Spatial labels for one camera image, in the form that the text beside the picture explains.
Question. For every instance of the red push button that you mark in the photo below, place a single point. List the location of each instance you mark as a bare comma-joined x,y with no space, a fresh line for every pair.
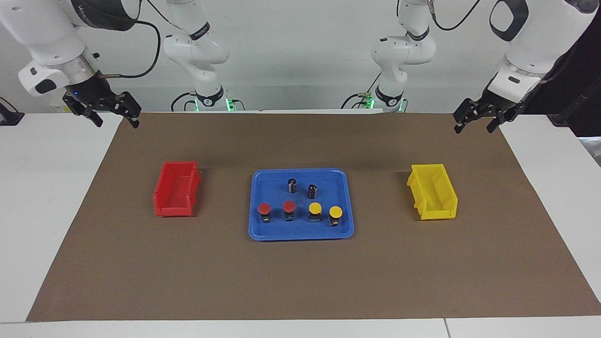
288,206
265,208

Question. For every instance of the yellow plastic bin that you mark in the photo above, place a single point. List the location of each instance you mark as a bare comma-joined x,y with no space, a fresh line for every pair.
434,199

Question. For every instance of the yellow push button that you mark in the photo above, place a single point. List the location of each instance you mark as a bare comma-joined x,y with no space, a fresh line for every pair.
335,211
314,207

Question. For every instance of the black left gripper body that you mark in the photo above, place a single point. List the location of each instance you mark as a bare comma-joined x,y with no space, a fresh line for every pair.
500,103

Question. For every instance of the black stand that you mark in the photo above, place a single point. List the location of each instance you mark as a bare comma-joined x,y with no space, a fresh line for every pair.
563,119

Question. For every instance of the black cylindrical button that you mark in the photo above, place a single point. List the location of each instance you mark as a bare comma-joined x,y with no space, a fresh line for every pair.
292,185
312,191

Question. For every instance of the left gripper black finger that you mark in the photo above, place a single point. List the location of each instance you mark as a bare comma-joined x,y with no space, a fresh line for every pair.
498,119
469,110

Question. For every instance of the white box with yellow label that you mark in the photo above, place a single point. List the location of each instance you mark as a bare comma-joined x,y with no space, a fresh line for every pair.
58,109

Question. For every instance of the brown paper mat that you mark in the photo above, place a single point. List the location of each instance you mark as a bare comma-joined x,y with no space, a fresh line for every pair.
300,281

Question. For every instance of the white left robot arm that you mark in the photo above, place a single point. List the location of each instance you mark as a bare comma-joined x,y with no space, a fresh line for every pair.
540,42

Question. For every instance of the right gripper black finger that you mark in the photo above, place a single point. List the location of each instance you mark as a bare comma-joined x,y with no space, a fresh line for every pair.
87,112
129,105

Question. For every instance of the blue plastic tray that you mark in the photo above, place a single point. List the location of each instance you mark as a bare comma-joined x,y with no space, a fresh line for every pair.
300,230

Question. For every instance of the black clamp mount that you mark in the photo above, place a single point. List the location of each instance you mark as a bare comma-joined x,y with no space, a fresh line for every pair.
9,117

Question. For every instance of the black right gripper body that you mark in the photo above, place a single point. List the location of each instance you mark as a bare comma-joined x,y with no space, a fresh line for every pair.
89,91

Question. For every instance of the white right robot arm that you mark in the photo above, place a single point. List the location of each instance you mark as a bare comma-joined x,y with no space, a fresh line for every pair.
47,33

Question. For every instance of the red plastic bin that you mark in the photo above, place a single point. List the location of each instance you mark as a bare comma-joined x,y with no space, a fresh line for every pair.
176,195

